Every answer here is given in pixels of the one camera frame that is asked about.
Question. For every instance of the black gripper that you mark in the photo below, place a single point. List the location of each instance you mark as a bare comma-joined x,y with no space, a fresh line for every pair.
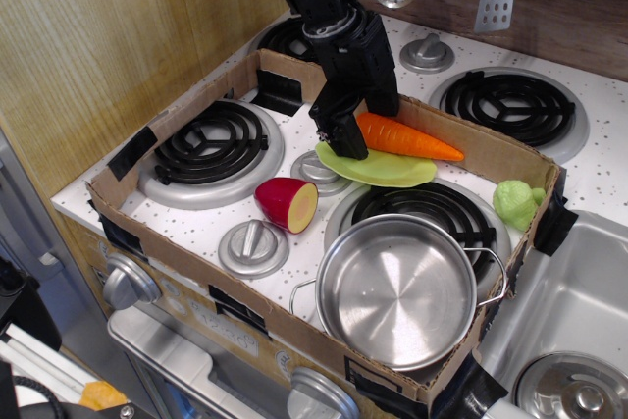
357,60

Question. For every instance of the orange toy carrot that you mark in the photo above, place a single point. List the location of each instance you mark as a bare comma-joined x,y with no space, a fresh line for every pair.
387,135

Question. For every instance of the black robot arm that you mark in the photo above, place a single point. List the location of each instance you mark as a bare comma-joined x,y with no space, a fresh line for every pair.
317,13

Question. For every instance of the light green plastic plate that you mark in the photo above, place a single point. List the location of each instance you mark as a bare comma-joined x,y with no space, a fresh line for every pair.
379,168

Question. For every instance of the silver middle stove knob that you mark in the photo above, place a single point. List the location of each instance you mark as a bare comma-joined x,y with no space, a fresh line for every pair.
309,168

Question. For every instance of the silver stove knob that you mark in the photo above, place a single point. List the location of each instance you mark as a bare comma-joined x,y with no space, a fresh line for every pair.
253,249
309,168
428,55

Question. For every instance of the silver back stove knob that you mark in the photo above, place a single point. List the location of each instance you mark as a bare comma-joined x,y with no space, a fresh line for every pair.
428,55

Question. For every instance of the back left stove burner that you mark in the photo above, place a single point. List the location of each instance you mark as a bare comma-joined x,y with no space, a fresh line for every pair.
286,37

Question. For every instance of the stove burner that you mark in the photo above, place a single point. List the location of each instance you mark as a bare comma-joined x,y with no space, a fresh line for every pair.
532,108
286,37
216,159
464,215

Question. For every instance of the red halved toy fruit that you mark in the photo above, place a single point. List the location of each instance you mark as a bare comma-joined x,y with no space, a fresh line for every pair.
289,203

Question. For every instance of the front left stove burner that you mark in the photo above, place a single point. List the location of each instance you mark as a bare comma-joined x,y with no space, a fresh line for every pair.
216,159

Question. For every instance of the back right stove burner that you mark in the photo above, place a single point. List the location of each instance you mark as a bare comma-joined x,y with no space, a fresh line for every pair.
532,108

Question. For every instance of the hanging silver slotted spatula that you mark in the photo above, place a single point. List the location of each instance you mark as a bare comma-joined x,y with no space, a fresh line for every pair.
493,15

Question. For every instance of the silver front stove knob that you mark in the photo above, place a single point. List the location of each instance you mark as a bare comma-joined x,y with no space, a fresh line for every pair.
253,249

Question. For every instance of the front right stove burner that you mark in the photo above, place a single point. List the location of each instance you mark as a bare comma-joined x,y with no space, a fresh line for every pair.
464,215

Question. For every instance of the green toy lettuce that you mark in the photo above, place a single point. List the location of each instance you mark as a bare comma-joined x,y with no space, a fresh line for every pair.
516,203

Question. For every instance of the silver metal pot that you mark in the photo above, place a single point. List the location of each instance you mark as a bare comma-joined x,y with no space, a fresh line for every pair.
400,290

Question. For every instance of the brown cardboard fence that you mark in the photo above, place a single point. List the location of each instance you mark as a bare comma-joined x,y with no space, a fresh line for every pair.
489,155

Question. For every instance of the silver right oven knob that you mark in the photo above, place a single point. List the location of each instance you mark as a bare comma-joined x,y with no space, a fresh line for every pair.
313,395

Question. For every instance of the silver oven knob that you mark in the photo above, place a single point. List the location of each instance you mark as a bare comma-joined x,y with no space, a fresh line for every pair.
313,395
128,283

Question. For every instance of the silver left oven knob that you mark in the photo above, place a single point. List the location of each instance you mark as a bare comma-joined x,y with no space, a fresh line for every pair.
128,283

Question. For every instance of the stainless steel sink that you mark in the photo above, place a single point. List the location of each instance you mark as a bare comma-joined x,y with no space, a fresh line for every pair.
572,301

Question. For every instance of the silver sink drain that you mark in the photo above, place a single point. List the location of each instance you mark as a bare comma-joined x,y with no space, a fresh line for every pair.
571,385

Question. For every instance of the silver oven door handle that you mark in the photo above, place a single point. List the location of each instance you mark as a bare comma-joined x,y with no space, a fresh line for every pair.
191,376

